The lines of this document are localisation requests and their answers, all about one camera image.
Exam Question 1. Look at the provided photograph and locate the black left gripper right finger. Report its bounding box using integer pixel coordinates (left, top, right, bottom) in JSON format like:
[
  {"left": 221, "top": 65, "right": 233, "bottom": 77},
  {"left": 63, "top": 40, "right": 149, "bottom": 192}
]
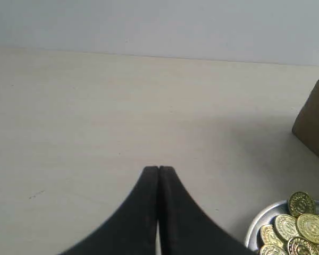
[{"left": 158, "top": 166, "right": 253, "bottom": 254}]

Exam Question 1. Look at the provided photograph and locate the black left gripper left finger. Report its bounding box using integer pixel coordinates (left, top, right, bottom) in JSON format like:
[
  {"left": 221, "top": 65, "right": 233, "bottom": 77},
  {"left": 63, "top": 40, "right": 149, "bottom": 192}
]
[{"left": 62, "top": 166, "right": 159, "bottom": 254}]

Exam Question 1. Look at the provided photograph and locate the brown cardboard slotted box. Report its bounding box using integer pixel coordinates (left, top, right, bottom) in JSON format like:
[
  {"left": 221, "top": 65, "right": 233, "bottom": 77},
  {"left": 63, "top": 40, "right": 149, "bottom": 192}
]
[{"left": 292, "top": 80, "right": 319, "bottom": 158}]

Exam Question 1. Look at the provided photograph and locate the gold coin left side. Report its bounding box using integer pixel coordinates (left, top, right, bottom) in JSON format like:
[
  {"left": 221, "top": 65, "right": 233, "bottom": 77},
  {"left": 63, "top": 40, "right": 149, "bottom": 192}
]
[{"left": 260, "top": 224, "right": 284, "bottom": 248}]

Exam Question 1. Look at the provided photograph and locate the gold coin top centre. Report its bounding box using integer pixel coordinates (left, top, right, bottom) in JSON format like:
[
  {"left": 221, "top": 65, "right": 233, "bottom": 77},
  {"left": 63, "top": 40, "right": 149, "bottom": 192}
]
[{"left": 274, "top": 214, "right": 299, "bottom": 242}]

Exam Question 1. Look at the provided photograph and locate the gold coin lower centre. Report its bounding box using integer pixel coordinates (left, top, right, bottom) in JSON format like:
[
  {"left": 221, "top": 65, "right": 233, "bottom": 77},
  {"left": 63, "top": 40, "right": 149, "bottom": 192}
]
[{"left": 287, "top": 236, "right": 318, "bottom": 255}]

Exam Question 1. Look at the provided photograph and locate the gold coin on plate rim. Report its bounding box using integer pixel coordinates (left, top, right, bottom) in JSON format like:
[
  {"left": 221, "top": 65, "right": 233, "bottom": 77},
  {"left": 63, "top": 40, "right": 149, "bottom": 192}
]
[{"left": 288, "top": 191, "right": 315, "bottom": 218}]

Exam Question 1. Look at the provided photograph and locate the gold coin right side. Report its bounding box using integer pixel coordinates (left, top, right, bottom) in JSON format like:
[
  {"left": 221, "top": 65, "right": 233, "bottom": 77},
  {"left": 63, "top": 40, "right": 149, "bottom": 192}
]
[{"left": 296, "top": 214, "right": 319, "bottom": 244}]

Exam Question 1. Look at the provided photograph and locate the round metal plate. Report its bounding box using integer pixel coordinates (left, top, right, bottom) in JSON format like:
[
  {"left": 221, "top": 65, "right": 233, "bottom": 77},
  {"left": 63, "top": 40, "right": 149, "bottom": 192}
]
[{"left": 245, "top": 200, "right": 319, "bottom": 254}]

